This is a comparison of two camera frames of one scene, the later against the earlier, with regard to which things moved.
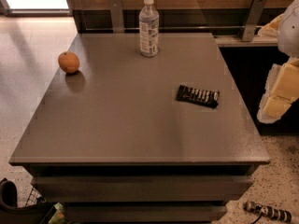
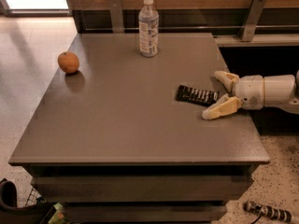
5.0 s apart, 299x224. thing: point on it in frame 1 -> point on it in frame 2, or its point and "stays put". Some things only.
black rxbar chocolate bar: x=206 y=98 stays put
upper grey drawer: x=145 y=189 stays put
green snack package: x=58 y=216 stays put
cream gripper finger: x=270 y=30 -> x=227 y=78
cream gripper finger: x=280 y=91 -> x=223 y=106
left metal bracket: x=117 y=15 stays put
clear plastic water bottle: x=149 y=27 stays put
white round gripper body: x=290 y=32 -> x=249 y=91
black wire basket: x=35 y=211 stays put
